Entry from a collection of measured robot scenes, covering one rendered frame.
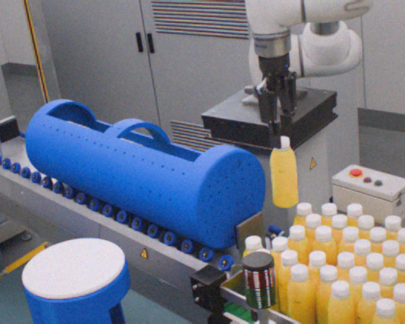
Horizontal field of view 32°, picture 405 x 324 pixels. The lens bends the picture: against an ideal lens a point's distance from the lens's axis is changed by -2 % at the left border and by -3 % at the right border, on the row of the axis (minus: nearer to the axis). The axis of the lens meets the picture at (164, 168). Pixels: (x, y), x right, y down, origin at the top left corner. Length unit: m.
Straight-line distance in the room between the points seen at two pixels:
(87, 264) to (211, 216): 0.35
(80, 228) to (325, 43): 1.04
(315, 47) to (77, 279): 1.16
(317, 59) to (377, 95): 2.50
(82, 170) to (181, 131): 2.09
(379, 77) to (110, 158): 3.05
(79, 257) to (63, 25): 2.96
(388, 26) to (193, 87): 1.41
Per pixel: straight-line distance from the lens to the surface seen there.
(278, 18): 1.63
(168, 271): 2.12
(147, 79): 4.32
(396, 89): 4.90
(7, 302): 3.77
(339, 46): 2.47
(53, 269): 1.91
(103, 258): 1.91
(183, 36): 4.02
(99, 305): 1.82
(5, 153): 2.98
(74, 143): 2.29
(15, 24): 7.38
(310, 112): 2.50
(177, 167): 1.93
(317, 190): 2.73
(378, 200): 1.96
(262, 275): 1.38
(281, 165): 1.78
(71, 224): 2.49
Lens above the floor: 2.02
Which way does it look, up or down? 25 degrees down
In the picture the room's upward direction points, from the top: 9 degrees counter-clockwise
